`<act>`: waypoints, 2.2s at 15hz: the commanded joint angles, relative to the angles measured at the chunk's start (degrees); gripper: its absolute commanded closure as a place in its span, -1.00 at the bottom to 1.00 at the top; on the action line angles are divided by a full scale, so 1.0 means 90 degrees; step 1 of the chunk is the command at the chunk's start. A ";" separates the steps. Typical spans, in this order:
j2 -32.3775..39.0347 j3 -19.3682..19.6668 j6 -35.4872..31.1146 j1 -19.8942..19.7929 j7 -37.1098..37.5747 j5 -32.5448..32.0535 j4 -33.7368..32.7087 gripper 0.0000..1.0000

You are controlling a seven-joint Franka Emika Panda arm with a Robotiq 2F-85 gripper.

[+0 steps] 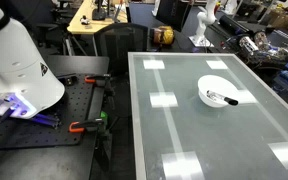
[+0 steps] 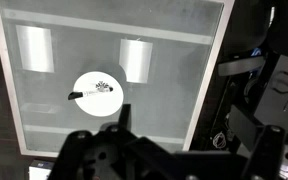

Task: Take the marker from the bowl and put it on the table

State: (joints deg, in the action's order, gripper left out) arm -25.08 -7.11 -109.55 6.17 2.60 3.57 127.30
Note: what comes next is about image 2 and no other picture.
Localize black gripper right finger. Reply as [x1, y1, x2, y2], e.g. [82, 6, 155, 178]
[242, 124, 287, 180]

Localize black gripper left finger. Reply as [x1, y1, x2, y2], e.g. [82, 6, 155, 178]
[48, 130, 99, 180]

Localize black and white marker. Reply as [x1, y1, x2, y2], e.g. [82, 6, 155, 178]
[67, 86, 114, 101]

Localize white bowl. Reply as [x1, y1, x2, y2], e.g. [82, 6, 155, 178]
[72, 71, 125, 118]

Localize black mesh office chair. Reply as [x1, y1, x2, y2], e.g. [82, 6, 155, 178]
[217, 0, 276, 77]

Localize white coiled cable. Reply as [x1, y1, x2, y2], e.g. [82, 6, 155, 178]
[213, 131, 227, 150]

